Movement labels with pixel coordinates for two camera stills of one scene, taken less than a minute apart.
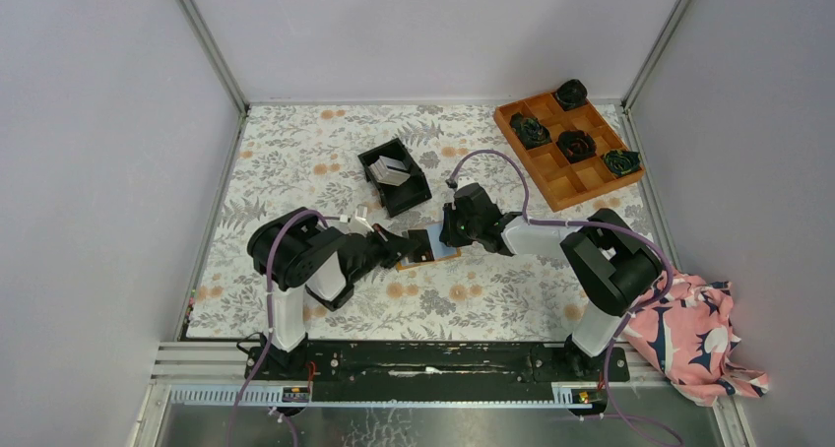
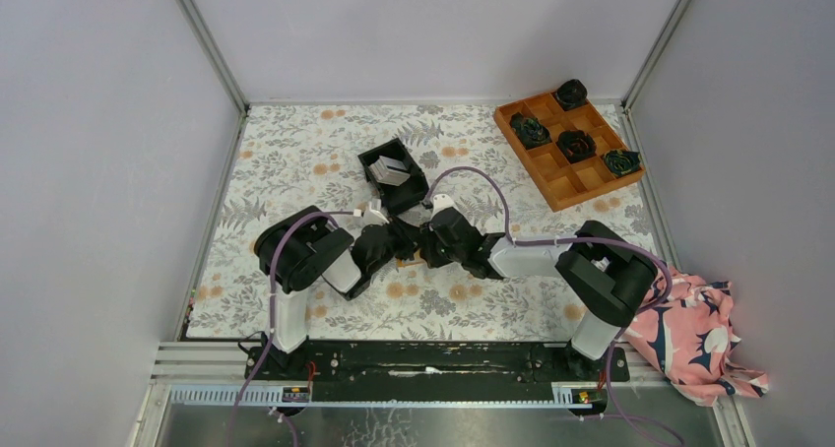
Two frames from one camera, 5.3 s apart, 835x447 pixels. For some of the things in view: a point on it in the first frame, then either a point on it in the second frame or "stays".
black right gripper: [448, 234] to [427, 253]
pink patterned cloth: [682, 328] stays
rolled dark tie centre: [576, 145] stays
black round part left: [530, 130] stays
